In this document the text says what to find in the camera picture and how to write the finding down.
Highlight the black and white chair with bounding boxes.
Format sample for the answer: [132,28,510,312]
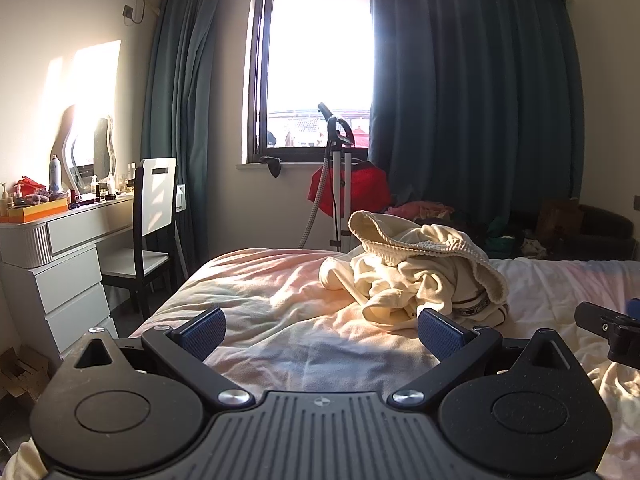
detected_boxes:
[101,157,188,318]

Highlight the orange box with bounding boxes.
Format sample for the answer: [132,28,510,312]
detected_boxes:
[0,197,69,224]

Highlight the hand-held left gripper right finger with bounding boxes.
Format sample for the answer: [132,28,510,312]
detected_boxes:
[390,308,571,408]

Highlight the wavy framed mirror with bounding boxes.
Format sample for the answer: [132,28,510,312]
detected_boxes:
[60,115,118,193]

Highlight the dark framed window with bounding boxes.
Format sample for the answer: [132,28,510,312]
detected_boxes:
[247,0,373,166]

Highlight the red pouch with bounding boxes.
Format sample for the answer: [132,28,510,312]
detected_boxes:
[14,176,47,196]

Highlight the bed with pale blanket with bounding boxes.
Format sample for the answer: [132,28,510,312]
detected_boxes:
[10,247,640,480]

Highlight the wide teal curtain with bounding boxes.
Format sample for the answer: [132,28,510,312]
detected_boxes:
[367,0,586,226]

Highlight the brown cardboard box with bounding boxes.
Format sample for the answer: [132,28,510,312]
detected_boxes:
[537,199,584,241]

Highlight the flattened cardboard pieces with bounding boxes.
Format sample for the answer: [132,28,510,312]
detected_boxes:
[0,345,51,403]

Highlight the narrow teal curtain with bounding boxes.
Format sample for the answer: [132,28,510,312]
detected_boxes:
[141,0,227,281]

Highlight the white dressing table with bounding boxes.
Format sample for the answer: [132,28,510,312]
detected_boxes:
[0,192,136,361]

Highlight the red cloth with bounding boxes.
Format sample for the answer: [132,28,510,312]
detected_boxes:
[307,161,391,221]

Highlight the dark and green clothes pile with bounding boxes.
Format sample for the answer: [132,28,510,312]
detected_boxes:
[450,210,532,257]

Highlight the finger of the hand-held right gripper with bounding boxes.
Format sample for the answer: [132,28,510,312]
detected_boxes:
[574,301,640,362]

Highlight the pink clothes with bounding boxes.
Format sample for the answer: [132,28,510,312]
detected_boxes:
[387,201,453,221]

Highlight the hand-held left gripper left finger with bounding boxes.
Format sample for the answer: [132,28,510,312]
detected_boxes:
[72,306,256,411]

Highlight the dark low sofa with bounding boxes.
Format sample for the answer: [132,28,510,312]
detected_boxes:
[510,204,637,261]

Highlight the garment steamer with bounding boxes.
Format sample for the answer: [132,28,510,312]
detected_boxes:
[298,102,357,253]

